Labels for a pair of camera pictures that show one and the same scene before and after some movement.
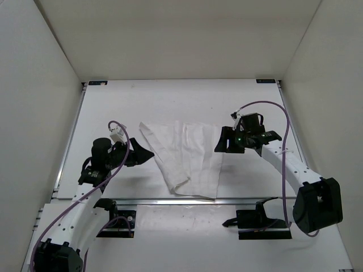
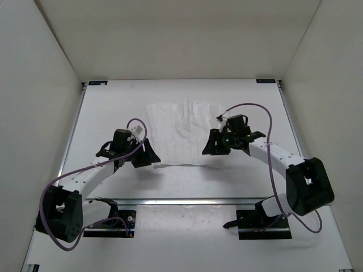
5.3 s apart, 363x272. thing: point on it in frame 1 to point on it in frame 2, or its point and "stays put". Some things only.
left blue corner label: (97, 83) stays put
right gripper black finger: (227, 141) to (215, 145)
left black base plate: (121, 224) stays put
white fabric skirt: (189, 154) to (177, 132)
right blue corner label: (265, 81) stays put
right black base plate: (254, 224) stays put
